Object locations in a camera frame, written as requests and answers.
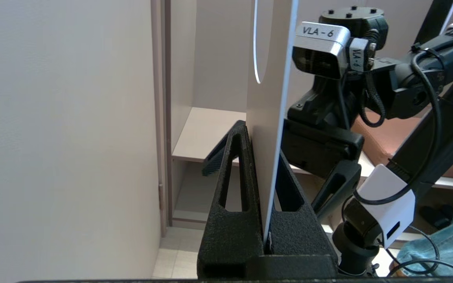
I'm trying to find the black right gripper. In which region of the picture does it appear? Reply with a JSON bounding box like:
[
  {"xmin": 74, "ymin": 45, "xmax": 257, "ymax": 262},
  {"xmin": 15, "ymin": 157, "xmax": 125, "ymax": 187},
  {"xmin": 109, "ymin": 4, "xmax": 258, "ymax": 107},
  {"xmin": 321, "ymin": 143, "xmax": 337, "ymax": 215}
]
[{"xmin": 202, "ymin": 77, "xmax": 365, "ymax": 223}]

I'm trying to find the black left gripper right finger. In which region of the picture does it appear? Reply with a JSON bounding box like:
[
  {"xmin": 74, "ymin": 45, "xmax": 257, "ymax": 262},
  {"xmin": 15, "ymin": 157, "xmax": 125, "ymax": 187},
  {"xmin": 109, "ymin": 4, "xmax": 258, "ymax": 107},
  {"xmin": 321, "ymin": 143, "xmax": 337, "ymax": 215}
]
[{"xmin": 247, "ymin": 151, "xmax": 339, "ymax": 280}]

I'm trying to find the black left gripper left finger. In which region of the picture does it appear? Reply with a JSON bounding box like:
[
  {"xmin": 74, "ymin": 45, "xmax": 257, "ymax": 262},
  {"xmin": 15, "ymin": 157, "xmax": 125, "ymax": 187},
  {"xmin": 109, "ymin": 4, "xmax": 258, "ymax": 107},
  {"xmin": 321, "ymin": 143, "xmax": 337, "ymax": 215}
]
[{"xmin": 197, "ymin": 120, "xmax": 268, "ymax": 280}]

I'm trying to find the white door hanger sign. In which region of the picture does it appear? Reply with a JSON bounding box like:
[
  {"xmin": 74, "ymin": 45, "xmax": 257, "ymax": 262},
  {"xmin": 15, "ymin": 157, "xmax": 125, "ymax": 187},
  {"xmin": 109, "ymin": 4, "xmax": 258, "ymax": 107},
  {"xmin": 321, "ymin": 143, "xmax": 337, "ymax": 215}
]
[{"xmin": 245, "ymin": 0, "xmax": 300, "ymax": 245}]

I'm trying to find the white shelf board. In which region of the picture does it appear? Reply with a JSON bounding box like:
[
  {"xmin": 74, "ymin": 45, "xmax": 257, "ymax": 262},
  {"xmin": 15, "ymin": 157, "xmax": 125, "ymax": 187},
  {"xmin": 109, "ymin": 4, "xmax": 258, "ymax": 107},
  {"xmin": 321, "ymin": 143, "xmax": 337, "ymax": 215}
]
[{"xmin": 171, "ymin": 106, "xmax": 453, "ymax": 192}]

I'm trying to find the brown seat cushion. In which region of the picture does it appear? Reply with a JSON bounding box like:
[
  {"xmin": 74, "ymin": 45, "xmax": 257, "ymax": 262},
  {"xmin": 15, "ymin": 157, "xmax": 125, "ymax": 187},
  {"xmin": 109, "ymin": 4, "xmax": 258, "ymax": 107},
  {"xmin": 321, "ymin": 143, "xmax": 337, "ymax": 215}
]
[{"xmin": 350, "ymin": 111, "xmax": 453, "ymax": 180}]

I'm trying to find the black shoe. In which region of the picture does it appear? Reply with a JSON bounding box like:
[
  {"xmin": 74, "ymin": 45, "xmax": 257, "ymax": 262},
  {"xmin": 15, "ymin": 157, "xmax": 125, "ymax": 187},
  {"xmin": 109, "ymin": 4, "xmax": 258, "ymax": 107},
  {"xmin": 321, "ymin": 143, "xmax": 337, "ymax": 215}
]
[{"xmin": 418, "ymin": 204, "xmax": 453, "ymax": 231}]

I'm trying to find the blue denim trouser leg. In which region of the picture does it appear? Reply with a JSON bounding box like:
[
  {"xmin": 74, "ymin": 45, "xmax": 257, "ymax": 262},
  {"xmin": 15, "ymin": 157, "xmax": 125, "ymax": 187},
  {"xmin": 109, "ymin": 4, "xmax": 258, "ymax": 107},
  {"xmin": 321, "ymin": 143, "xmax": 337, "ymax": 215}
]
[{"xmin": 395, "ymin": 188, "xmax": 453, "ymax": 278}]

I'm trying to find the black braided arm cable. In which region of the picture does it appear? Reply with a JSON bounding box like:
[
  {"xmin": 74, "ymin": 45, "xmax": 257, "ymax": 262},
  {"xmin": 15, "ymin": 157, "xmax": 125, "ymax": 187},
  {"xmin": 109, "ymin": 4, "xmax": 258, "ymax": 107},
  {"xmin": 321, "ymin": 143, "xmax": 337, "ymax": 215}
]
[{"xmin": 358, "ymin": 29, "xmax": 387, "ymax": 129}]

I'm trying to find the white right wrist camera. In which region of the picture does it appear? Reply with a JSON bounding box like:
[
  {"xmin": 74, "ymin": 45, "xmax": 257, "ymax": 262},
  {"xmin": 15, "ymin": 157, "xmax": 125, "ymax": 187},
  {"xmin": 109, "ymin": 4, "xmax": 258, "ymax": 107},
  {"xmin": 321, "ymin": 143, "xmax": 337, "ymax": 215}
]
[{"xmin": 292, "ymin": 21, "xmax": 371, "ymax": 80}]

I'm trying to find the thin black floor cable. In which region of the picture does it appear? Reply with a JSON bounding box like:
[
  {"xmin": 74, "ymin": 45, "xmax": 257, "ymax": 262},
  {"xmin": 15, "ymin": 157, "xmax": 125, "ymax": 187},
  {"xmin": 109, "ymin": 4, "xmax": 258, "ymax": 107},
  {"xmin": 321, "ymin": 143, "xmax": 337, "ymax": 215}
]
[{"xmin": 385, "ymin": 225, "xmax": 453, "ymax": 278}]

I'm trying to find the thin black camera cable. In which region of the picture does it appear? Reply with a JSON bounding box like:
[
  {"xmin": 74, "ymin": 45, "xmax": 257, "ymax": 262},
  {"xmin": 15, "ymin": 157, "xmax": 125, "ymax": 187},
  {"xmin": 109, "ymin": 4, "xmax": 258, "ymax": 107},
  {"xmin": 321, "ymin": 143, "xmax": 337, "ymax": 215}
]
[{"xmin": 354, "ymin": 47, "xmax": 444, "ymax": 206}]

